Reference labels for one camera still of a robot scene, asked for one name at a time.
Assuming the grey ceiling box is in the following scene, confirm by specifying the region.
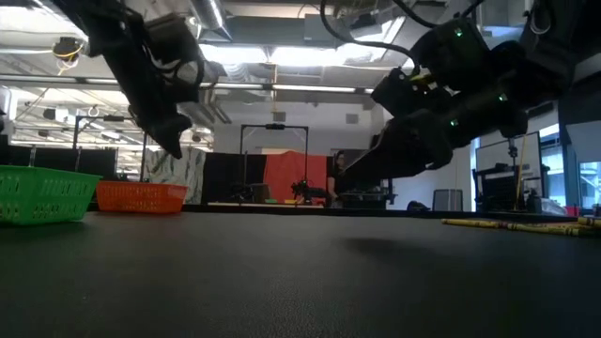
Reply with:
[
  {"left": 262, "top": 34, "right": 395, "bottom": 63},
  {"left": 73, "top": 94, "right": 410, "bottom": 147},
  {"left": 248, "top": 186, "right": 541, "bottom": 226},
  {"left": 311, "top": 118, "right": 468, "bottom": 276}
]
[{"left": 302, "top": 13, "right": 340, "bottom": 43}]

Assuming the white board panel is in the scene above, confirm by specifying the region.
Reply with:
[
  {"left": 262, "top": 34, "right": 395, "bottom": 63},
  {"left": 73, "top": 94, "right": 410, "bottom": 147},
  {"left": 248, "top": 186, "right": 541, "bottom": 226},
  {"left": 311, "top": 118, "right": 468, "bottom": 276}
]
[{"left": 474, "top": 131, "right": 544, "bottom": 173}]

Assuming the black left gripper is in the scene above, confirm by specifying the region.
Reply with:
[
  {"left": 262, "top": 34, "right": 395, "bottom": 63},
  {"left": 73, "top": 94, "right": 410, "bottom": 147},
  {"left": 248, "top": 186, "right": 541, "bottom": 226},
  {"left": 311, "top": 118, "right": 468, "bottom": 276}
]
[{"left": 88, "top": 12, "right": 208, "bottom": 160}]

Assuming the red partition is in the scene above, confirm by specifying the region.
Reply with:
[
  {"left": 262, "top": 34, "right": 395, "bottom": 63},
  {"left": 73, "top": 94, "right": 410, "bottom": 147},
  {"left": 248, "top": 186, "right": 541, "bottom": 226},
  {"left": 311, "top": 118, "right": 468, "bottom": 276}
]
[{"left": 261, "top": 149, "right": 330, "bottom": 206}]

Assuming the black aluminium table frame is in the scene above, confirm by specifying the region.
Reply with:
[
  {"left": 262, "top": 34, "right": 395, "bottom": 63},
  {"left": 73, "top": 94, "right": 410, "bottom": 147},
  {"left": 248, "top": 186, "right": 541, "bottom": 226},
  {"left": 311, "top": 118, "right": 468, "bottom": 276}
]
[{"left": 182, "top": 202, "right": 601, "bottom": 224}]

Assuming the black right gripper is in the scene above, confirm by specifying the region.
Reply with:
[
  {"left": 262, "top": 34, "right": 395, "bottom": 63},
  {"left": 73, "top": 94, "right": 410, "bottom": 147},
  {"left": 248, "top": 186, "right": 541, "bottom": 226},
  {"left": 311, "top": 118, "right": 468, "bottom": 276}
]
[{"left": 335, "top": 68, "right": 530, "bottom": 185}]

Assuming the black equipment cart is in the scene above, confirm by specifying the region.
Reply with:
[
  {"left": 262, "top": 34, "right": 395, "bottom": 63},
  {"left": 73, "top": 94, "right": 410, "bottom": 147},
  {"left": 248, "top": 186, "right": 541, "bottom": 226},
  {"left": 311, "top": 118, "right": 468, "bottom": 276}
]
[{"left": 340, "top": 185, "right": 398, "bottom": 210}]

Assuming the person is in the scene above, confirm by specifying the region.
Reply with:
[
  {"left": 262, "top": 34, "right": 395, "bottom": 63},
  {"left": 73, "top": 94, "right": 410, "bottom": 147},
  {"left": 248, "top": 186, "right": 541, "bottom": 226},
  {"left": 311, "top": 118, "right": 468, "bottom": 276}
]
[{"left": 326, "top": 149, "right": 349, "bottom": 209}]

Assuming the black partition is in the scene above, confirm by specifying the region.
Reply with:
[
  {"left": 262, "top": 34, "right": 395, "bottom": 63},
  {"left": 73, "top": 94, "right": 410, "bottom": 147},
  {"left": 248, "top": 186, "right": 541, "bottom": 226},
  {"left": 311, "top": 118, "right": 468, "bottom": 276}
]
[{"left": 201, "top": 152, "right": 268, "bottom": 206}]

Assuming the leaf patterned tarp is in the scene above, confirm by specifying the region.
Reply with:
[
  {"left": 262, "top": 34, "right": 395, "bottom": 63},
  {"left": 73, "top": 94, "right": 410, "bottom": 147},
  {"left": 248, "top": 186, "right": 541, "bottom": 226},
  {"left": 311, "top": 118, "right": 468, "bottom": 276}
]
[{"left": 142, "top": 146, "right": 208, "bottom": 206}]

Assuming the silver ventilation duct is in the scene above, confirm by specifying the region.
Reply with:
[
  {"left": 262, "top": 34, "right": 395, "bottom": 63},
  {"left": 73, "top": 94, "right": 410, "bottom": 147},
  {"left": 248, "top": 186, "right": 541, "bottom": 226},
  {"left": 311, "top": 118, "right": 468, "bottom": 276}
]
[{"left": 190, "top": 0, "right": 234, "bottom": 41}]

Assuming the yellow hanging cable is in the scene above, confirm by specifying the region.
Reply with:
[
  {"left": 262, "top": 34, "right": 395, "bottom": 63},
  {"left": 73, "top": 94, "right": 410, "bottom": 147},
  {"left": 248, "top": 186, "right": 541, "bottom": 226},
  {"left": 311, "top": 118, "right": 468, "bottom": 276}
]
[{"left": 516, "top": 135, "right": 531, "bottom": 210}]

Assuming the grey bin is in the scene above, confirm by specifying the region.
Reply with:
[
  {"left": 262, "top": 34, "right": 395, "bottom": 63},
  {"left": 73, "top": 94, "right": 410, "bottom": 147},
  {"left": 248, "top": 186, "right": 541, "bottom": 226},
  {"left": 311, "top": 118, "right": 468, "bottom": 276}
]
[{"left": 431, "top": 188, "right": 465, "bottom": 212}]

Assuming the ceiling strip light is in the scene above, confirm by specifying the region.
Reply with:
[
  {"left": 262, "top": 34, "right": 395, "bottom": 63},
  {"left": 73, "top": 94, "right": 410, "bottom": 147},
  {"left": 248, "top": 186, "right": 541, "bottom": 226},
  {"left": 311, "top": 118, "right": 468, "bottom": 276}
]
[{"left": 201, "top": 82, "right": 375, "bottom": 95}]

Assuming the green plastic basket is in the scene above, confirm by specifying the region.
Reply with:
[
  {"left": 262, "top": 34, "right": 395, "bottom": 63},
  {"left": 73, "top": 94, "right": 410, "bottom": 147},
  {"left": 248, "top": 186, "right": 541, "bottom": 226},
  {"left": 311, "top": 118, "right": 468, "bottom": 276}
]
[{"left": 0, "top": 164, "right": 103, "bottom": 225}]

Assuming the black screen panel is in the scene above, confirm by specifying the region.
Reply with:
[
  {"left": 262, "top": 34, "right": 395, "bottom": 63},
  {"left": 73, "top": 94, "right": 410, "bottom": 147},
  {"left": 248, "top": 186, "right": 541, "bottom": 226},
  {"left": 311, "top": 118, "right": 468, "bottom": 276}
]
[{"left": 8, "top": 146, "right": 118, "bottom": 178}]

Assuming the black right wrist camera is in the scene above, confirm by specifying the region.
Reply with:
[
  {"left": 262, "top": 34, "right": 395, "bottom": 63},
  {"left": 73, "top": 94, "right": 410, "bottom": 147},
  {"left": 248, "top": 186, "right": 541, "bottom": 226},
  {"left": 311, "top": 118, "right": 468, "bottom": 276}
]
[{"left": 410, "top": 16, "right": 492, "bottom": 90}]

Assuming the black gantry frame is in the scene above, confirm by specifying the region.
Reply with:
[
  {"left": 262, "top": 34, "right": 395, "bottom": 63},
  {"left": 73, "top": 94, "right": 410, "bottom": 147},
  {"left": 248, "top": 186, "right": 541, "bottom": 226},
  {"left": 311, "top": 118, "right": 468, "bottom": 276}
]
[
  {"left": 72, "top": 115, "right": 150, "bottom": 184},
  {"left": 239, "top": 123, "right": 311, "bottom": 206}
]

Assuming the black equipment rack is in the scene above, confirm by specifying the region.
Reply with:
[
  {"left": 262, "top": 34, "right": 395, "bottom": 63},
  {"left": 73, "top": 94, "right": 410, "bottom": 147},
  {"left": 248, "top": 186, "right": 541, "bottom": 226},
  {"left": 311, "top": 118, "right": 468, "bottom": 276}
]
[{"left": 472, "top": 163, "right": 521, "bottom": 213}]

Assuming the orange plastic basket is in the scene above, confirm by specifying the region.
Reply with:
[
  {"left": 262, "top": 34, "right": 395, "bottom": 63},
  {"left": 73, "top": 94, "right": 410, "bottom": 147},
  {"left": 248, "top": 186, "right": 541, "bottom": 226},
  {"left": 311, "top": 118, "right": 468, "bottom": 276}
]
[{"left": 96, "top": 180, "right": 190, "bottom": 216}]

